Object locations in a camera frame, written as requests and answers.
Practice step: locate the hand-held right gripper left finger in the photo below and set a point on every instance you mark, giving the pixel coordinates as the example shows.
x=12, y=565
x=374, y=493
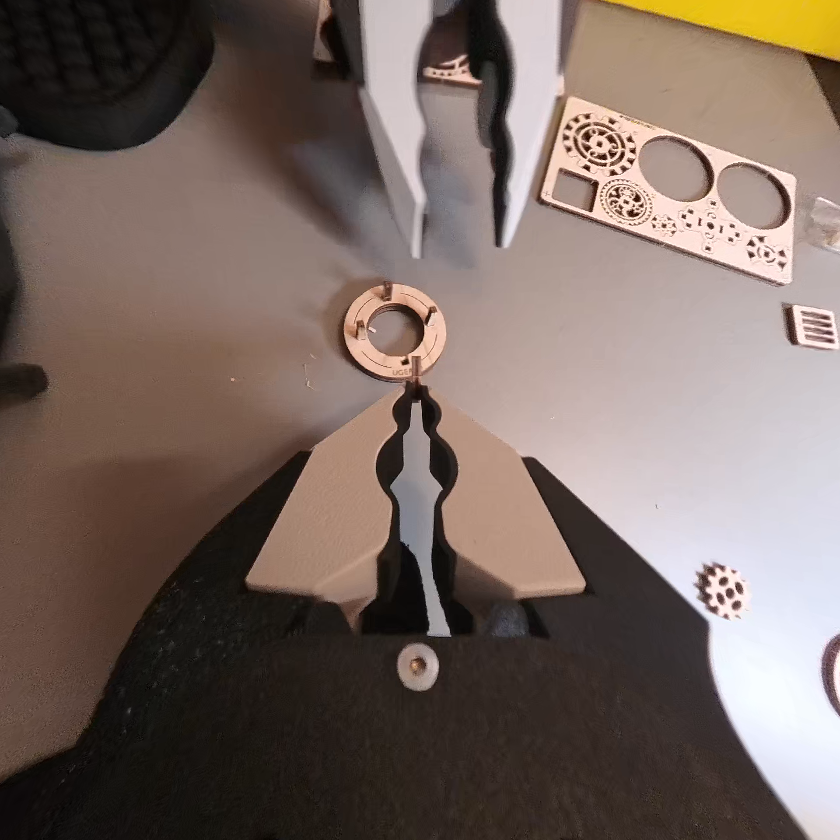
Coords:
x=328, y=525

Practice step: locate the small wooden gear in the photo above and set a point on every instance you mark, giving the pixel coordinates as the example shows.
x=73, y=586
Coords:
x=738, y=577

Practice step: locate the black desk mat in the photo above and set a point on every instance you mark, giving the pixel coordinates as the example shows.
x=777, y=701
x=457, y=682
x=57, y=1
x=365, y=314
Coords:
x=828, y=69

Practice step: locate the clear plastic bag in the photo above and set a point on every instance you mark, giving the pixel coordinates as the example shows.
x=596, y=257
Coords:
x=823, y=220

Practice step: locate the small wooden gear board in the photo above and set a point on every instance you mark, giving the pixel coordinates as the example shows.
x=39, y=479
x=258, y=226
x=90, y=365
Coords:
x=446, y=73

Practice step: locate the small slotted wooden frame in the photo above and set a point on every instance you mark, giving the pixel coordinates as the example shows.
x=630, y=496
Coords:
x=790, y=328

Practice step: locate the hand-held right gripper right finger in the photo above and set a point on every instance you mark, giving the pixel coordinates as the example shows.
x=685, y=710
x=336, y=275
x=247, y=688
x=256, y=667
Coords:
x=512, y=525

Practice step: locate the ornate wooden disc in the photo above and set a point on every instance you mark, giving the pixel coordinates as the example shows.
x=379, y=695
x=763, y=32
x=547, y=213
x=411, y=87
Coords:
x=830, y=649

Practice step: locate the wooden parts board round holes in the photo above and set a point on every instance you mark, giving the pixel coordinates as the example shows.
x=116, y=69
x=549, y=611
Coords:
x=786, y=222

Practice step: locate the yellow plastic bin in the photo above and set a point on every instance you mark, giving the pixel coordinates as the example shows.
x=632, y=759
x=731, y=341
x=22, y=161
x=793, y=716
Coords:
x=722, y=19

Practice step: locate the black woven armrest pad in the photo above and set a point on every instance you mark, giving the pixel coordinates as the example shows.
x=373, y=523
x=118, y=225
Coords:
x=98, y=59

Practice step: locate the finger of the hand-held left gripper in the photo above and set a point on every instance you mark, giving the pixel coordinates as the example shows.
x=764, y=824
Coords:
x=387, y=98
x=535, y=98

